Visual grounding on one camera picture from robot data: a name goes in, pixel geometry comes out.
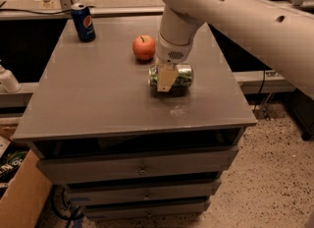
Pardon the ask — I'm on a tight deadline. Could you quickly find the black cable at right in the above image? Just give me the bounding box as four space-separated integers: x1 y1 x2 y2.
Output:
252 70 268 115

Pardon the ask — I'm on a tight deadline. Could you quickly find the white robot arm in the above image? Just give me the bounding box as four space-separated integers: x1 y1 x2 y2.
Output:
157 0 314 98

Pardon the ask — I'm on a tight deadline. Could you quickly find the green soda can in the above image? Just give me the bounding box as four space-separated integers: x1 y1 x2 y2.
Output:
148 64 193 91

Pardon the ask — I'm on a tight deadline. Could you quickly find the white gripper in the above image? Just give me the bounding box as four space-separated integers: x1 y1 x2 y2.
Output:
156 33 193 92

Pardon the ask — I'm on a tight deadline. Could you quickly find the top grey drawer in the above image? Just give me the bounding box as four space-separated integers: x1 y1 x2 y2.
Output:
37 145 238 185

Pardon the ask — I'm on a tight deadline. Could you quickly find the bottom grey drawer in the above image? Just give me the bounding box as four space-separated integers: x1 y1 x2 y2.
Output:
84 198 210 220

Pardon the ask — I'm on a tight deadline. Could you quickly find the black cable on rail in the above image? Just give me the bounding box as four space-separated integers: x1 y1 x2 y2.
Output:
0 7 73 16

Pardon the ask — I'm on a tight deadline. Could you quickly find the blue Pepsi can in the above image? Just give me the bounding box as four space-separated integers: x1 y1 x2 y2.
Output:
71 3 96 42

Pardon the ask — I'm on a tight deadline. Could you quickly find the white pipe at left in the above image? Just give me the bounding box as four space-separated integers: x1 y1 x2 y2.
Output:
0 65 21 93

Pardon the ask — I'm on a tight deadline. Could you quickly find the grey drawer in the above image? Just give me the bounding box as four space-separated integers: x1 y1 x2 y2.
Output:
84 198 210 220
37 145 238 185
67 179 221 206

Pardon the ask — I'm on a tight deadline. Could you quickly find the grey metal frame rail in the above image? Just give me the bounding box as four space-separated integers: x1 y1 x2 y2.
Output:
0 0 313 20

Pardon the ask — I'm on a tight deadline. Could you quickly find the middle grey drawer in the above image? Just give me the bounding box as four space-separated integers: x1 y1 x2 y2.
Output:
67 179 221 206

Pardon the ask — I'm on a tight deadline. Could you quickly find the grey drawer cabinet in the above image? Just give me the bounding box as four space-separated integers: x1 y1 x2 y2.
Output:
14 16 256 212

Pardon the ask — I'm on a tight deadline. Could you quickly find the red apple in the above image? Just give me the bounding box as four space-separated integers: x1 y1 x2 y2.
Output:
132 34 155 61

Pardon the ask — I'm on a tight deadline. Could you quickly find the black cable under cabinet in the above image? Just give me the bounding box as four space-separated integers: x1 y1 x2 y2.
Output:
49 186 85 222

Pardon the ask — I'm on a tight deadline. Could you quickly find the cardboard box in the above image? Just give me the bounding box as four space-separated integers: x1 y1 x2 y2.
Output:
0 150 52 228

